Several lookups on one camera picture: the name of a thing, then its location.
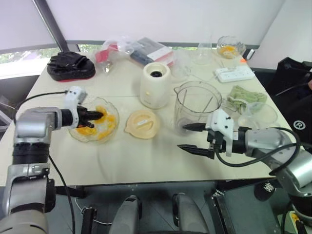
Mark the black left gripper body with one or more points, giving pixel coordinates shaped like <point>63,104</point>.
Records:
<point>84,115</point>

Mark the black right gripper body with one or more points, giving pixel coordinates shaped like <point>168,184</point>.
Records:
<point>217,140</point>

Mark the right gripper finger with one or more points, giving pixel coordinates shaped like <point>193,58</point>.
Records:
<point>196,127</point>
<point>197,151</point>

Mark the orange segment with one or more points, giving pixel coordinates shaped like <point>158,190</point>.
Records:
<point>111,122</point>
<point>103,135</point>
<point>85,132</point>
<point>105,117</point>

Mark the clear blender jar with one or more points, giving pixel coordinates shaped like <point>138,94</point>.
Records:
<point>195,107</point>

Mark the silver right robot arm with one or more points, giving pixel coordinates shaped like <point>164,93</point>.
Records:
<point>263,139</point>

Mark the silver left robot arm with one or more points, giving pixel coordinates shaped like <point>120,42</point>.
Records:
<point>31,122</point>

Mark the cream blender lid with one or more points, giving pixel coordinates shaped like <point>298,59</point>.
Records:
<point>142,124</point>

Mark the cream blender base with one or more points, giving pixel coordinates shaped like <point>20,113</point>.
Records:
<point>154,90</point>

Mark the wavy clear glass bowl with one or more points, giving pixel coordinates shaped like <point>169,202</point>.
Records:
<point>73,135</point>

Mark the black padded mitt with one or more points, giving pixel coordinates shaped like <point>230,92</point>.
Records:
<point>70,67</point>

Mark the green cloth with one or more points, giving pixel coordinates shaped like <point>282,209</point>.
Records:
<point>246,96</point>

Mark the clear plastic bowl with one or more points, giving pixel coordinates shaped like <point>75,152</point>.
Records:
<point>265,117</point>

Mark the clear plastic cup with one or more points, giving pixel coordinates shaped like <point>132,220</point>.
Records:
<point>181,70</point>

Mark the red packet in bag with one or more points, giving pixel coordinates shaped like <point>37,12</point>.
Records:
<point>103,54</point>

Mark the white power strip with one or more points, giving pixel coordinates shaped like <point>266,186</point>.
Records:
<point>234,74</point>

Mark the dark grey rounded shape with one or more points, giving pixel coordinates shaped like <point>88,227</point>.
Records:
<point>128,217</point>
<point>189,217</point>

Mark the black round printed disc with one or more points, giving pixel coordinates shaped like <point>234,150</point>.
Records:
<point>264,191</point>

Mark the clear glass pitcher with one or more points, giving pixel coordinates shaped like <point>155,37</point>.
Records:
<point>202,54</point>

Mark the clear plastic bag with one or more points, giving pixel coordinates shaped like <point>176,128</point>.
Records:
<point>119,45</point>

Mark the black flat panel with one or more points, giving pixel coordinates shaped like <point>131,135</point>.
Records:
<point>243,214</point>

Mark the black case with logo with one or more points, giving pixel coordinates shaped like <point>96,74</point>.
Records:
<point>292,102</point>

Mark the glass bowl with orange pieces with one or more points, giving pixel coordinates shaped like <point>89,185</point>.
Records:
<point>229,48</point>

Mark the small black device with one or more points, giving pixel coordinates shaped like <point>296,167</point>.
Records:
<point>250,54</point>

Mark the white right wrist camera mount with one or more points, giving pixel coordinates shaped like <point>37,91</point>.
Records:
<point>220,122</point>

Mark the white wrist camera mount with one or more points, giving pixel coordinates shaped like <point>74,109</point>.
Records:
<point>220,122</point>
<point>73,96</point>

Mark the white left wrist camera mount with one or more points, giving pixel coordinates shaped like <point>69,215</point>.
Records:
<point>73,96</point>

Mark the black clamp bracket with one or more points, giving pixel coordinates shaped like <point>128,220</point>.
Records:
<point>89,219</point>

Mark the dark window frame beam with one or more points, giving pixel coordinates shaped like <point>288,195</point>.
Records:
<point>48,24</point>

